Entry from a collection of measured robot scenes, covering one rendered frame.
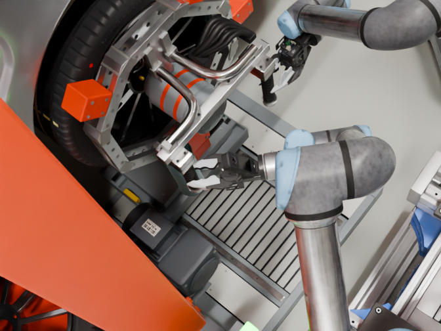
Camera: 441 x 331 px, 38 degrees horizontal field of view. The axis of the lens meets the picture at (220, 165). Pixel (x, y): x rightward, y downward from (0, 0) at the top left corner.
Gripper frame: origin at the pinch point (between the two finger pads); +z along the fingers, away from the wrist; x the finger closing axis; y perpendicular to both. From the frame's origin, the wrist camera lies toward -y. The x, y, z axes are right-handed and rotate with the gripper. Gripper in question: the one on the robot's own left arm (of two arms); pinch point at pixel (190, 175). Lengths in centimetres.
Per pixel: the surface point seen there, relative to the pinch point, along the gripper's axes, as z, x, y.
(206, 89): -7.7, 21.9, -6.0
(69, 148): 31.7, 11.2, -5.6
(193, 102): -5.1, 13.1, -17.4
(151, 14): 1.8, 34.5, -26.6
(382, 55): -76, 73, 88
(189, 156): -1.9, 0.8, -11.9
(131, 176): 31, 26, 62
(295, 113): -35, 52, 87
